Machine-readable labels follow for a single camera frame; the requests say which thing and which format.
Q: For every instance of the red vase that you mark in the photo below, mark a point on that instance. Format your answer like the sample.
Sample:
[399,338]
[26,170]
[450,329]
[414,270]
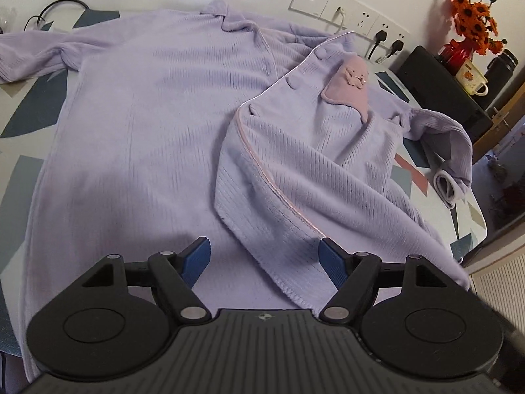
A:
[457,53]

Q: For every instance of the black box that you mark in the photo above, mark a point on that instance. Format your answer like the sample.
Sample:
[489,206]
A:
[443,86]

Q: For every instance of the wooden door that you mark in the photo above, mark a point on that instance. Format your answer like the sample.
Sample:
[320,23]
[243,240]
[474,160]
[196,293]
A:
[506,119]

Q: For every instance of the lavender pajama top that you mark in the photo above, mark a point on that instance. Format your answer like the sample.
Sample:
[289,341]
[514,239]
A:
[164,111]

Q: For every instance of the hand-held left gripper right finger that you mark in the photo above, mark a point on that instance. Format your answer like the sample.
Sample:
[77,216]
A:
[332,260]

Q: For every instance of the white wall socket panel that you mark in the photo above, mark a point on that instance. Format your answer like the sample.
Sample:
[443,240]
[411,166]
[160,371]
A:
[303,4]

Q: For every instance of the orange flower bouquet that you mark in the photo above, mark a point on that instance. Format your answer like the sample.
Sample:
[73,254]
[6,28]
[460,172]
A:
[475,16]

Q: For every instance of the white radiator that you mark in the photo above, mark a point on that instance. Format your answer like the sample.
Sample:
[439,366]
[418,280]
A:
[504,283]

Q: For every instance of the black bottle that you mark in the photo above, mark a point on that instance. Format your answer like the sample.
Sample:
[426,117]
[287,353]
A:
[502,65]

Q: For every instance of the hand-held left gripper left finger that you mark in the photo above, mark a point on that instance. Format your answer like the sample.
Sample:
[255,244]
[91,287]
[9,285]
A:
[197,258]

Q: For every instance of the black power plug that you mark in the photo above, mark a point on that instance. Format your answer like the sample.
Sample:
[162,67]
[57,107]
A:
[397,45]
[381,35]

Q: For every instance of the white mug with orange print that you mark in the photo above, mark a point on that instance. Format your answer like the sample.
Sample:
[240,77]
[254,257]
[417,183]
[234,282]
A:
[471,76]

